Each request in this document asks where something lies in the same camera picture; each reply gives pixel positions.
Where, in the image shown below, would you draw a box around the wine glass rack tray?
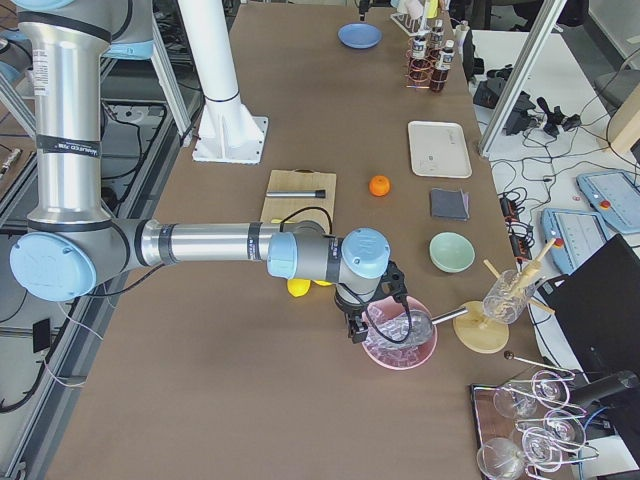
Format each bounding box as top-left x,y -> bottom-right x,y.
470,368 -> 599,479

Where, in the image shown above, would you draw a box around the black laptop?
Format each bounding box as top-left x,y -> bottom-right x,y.
541,234 -> 639,443

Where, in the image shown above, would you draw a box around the grey folded cloth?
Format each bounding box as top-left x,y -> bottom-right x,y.
430,188 -> 469,221

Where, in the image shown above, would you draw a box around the orange fruit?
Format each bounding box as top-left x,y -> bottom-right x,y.
368,175 -> 391,197

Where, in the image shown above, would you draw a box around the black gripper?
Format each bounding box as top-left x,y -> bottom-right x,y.
356,0 -> 371,21
335,260 -> 408,343

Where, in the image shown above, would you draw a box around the green bowl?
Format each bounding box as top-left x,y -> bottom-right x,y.
429,232 -> 476,273

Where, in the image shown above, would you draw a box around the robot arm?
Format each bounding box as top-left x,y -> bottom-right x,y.
9,1 -> 407,343

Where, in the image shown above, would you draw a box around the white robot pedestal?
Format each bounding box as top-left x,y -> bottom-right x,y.
179,0 -> 268,165

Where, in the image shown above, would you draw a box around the grey metal rod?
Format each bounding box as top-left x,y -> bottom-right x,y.
265,189 -> 327,199

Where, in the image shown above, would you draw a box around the wooden cutting board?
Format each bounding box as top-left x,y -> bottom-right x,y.
260,170 -> 337,233

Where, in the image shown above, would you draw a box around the blue plate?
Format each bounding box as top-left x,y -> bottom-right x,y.
337,22 -> 383,50

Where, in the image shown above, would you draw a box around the blue teach pendant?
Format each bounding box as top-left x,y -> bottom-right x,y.
576,170 -> 639,234
540,208 -> 613,274

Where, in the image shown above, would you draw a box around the copper wire bottle rack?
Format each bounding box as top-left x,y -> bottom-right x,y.
405,48 -> 446,92

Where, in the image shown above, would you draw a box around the aluminium frame post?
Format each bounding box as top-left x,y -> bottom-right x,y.
478,0 -> 566,157

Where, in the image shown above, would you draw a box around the clear glass cup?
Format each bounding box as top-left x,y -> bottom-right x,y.
482,270 -> 535,325

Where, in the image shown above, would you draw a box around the cream rabbit tray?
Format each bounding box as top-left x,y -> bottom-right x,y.
408,120 -> 472,179

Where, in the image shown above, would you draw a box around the metal ice scoop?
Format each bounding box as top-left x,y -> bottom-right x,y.
397,307 -> 468,346

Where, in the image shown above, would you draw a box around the dark tea bottle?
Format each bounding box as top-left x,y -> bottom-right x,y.
407,30 -> 430,87
429,19 -> 445,59
429,40 -> 455,93

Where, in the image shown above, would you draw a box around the pink bowl of ice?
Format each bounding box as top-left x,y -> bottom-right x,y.
362,296 -> 438,370

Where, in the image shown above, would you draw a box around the wooden cup stand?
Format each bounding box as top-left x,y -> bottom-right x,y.
453,238 -> 555,354

